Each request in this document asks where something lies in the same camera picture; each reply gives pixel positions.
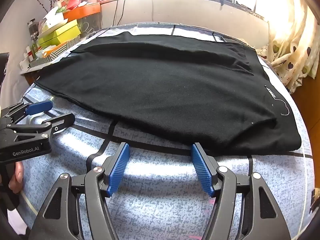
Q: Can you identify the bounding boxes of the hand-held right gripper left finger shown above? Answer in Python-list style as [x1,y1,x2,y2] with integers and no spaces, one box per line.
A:
[29,142,130,240]

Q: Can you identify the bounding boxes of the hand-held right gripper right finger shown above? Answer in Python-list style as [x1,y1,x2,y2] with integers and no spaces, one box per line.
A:
[190,142,292,240]

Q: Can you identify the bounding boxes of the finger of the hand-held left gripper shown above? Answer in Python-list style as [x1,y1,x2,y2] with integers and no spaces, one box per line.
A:
[5,113,75,142]
[0,100,53,125]

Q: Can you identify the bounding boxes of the black pants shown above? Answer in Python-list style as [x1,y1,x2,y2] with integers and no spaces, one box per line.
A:
[34,31,302,157]

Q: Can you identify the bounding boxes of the person's left hand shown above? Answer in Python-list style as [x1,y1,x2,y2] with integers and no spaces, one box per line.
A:
[7,162,25,194]

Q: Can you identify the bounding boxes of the black white striped box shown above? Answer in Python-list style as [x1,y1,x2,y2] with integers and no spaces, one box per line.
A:
[30,39,83,68]

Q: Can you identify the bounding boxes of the lime green box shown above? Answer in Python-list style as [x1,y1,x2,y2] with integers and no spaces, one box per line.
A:
[37,34,82,48]
[49,19,82,39]

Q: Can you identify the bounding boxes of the glass jar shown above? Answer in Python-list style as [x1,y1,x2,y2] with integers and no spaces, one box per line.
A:
[27,19,40,42]

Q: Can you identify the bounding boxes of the white tray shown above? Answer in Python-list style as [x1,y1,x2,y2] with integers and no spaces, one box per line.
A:
[40,12,68,34]

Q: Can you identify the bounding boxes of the orange box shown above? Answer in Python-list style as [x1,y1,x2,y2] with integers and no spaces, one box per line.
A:
[62,2,101,22]

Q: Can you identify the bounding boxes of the wooden wardrobe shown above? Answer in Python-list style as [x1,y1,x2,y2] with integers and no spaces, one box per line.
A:
[291,74,320,143]

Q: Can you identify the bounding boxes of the cream heart print curtain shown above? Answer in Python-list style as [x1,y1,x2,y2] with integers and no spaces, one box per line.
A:
[255,0,320,94]

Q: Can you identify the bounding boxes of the black wall cable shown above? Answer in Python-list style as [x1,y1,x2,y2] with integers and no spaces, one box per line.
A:
[115,0,128,26]

